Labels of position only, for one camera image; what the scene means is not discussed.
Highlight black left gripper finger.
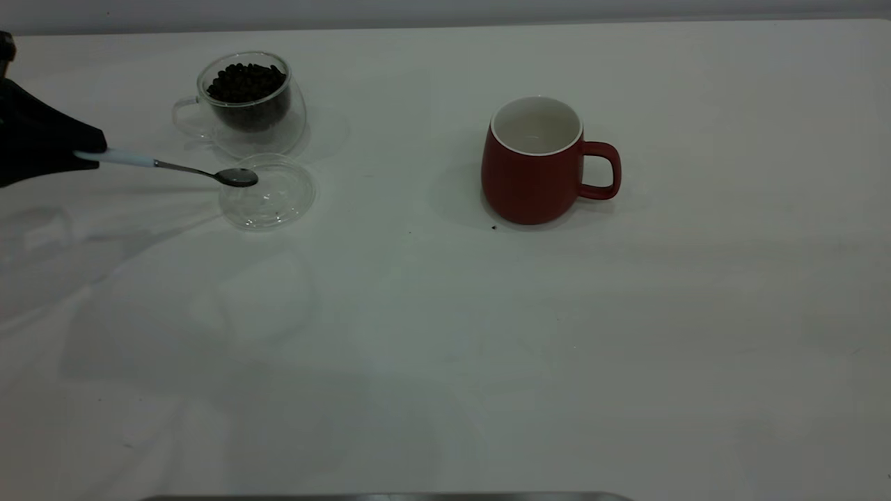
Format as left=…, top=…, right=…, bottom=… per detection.
left=0, top=154, right=100, bottom=189
left=0, top=77, right=109, bottom=159

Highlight spoon with light blue handle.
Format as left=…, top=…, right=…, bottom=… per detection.
left=73, top=148, right=260, bottom=189

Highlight red ceramic mug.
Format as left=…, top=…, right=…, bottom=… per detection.
left=480, top=96, right=622, bottom=225

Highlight dark coffee beans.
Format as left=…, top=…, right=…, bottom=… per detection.
left=206, top=63, right=292, bottom=133

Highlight clear glass cup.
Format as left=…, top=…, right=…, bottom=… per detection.
left=172, top=51, right=308, bottom=161

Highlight clear glass lid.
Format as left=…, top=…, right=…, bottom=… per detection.
left=219, top=153, right=317, bottom=231

